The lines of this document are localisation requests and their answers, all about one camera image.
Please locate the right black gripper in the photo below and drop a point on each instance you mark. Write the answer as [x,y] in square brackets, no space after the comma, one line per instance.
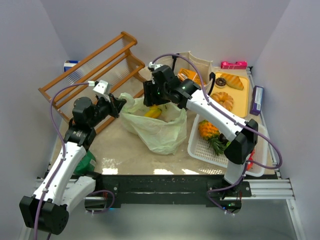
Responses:
[151,93]

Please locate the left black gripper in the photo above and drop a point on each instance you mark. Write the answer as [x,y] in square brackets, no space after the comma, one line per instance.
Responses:
[114,105]

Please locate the yellow banana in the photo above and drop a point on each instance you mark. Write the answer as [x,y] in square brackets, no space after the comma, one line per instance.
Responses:
[154,112]

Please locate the light green plastic bag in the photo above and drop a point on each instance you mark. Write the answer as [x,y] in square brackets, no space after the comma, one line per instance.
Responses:
[162,135]

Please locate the orange snack packet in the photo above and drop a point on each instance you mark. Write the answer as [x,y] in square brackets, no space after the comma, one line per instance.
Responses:
[189,74]

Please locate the beige canvas tote bag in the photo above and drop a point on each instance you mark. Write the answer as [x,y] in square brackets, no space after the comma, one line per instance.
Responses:
[176,63]

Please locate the dark mangosteen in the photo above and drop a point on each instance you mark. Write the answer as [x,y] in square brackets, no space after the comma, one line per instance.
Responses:
[224,140]

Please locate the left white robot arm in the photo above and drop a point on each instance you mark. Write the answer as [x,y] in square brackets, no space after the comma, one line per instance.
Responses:
[50,206]

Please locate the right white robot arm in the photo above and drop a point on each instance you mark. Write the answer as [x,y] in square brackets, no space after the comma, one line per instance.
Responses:
[242,134]

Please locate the brown wooden rack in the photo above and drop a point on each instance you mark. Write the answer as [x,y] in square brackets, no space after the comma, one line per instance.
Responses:
[113,62]

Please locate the blue white carton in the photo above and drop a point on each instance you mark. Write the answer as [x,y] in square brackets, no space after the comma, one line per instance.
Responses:
[68,64]

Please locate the dark green plastic bag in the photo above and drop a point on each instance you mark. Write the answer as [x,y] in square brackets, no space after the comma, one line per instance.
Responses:
[87,164]

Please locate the orange pineapple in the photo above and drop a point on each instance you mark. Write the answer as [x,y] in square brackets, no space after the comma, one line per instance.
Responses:
[210,133]

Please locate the chocolate donut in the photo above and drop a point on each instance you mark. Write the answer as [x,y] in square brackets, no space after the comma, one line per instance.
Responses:
[220,82]

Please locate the white plastic basket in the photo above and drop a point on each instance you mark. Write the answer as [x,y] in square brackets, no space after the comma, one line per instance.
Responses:
[199,148]

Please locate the croissant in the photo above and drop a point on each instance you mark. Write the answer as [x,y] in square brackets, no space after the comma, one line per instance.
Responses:
[233,81]

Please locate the yellow tray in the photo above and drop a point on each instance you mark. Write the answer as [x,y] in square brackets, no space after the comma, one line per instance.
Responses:
[240,97]

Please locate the pink box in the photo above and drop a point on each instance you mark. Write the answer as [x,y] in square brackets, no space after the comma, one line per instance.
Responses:
[238,65]

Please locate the purple box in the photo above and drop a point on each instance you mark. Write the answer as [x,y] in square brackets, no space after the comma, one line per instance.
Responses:
[257,100]

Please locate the red apple right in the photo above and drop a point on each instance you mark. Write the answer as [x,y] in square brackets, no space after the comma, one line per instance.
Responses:
[250,161]

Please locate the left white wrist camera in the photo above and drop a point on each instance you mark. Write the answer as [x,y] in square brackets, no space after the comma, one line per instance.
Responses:
[102,88]

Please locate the glazed ring bread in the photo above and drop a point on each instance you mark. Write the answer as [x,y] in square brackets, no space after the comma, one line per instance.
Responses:
[224,99]

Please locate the black base frame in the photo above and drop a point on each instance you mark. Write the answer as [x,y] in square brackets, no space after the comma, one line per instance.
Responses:
[115,191]

